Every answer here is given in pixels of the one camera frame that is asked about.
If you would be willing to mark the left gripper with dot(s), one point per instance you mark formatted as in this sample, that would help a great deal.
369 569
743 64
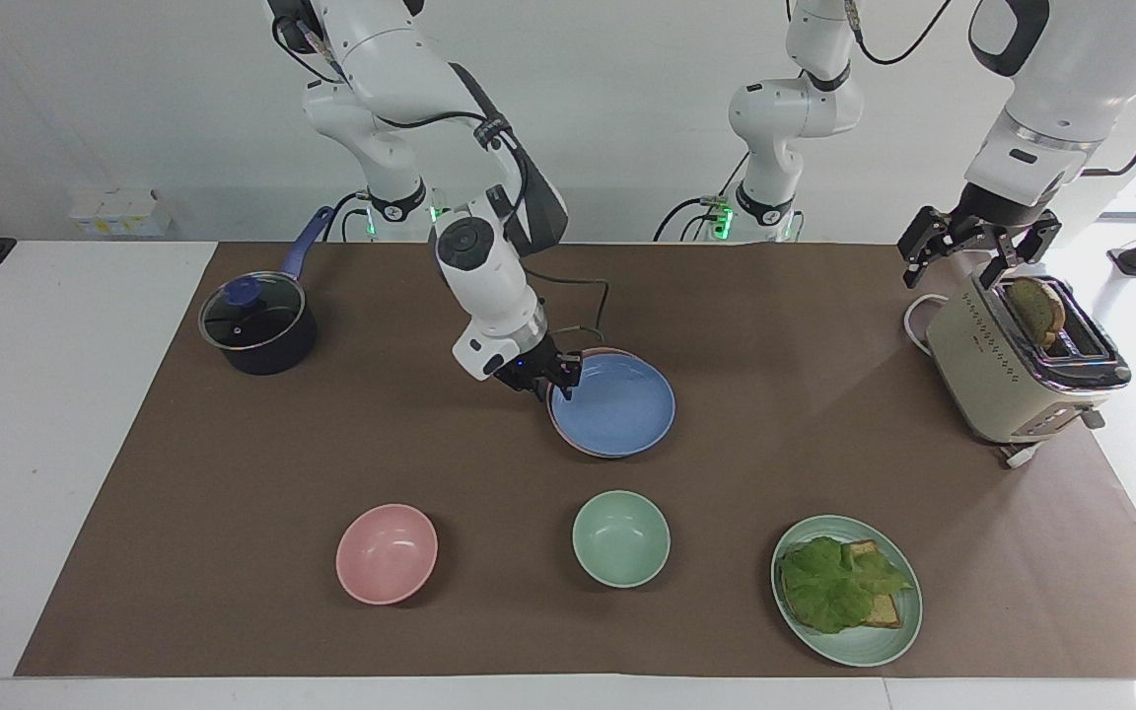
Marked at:
992 225

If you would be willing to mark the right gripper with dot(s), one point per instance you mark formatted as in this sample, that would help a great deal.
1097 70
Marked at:
527 369

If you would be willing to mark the blue plate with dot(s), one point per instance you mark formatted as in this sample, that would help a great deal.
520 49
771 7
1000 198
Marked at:
617 406

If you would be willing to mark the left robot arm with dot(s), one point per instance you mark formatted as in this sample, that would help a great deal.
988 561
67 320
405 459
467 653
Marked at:
790 108

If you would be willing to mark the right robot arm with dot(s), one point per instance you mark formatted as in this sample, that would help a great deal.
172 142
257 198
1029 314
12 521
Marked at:
489 276

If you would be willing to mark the bread slice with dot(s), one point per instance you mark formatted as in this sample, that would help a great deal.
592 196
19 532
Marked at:
1036 308

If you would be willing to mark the beige toaster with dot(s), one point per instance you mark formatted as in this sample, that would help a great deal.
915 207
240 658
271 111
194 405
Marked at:
992 380

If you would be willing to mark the green bowl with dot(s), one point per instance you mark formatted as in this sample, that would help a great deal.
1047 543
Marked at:
621 538

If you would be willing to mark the pink bowl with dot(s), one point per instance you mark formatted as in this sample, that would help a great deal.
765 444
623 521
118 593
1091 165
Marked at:
387 554

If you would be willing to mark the dark blue pot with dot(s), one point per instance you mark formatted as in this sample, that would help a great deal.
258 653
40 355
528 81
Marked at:
277 350

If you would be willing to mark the glass lid with blue knob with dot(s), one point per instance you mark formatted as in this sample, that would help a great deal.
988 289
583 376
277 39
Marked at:
252 316

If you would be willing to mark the green lettuce leaf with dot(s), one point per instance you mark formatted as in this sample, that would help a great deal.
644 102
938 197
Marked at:
829 587

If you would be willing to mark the toast slice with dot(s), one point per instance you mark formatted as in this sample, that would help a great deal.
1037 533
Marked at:
886 611

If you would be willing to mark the green plate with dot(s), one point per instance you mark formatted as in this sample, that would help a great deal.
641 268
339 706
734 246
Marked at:
864 643

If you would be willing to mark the white box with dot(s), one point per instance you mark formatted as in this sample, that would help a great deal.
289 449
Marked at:
119 212

